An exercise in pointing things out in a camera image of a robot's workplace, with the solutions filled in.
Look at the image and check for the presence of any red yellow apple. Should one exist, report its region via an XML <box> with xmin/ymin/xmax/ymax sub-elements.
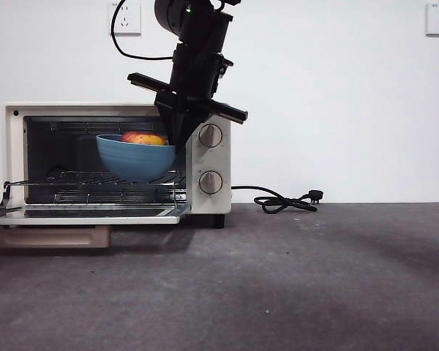
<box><xmin>121</xmin><ymin>131</ymin><xmax>168</xmax><ymax>146</ymax></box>

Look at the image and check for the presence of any blue bowl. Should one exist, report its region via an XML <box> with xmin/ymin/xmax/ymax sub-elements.
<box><xmin>95</xmin><ymin>134</ymin><xmax>177</xmax><ymax>183</ymax></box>

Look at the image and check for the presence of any glass oven door with handle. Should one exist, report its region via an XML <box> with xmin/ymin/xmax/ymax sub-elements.
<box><xmin>0</xmin><ymin>203</ymin><xmax>192</xmax><ymax>249</ymax></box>

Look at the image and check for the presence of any oven knob under small label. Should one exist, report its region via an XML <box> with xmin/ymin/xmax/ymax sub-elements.
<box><xmin>198</xmin><ymin>123</ymin><xmax>223</xmax><ymax>149</ymax></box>

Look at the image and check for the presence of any cream toaster oven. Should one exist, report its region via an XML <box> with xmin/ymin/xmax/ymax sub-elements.
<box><xmin>5</xmin><ymin>102</ymin><xmax>232</xmax><ymax>230</ymax></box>

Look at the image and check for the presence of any oven knob near power cable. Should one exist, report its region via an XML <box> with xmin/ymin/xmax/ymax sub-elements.
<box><xmin>198</xmin><ymin>170</ymin><xmax>223</xmax><ymax>196</ymax></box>

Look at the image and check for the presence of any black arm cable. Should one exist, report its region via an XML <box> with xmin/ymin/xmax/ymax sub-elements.
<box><xmin>110</xmin><ymin>0</ymin><xmax>175</xmax><ymax>61</ymax></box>

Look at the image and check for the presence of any metal wire oven rack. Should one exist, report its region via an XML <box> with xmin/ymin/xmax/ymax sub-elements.
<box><xmin>7</xmin><ymin>168</ymin><xmax>188</xmax><ymax>188</ymax></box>

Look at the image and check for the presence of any black power cable with plug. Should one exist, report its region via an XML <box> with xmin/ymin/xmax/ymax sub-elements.
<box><xmin>230</xmin><ymin>185</ymin><xmax>323</xmax><ymax>215</ymax></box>

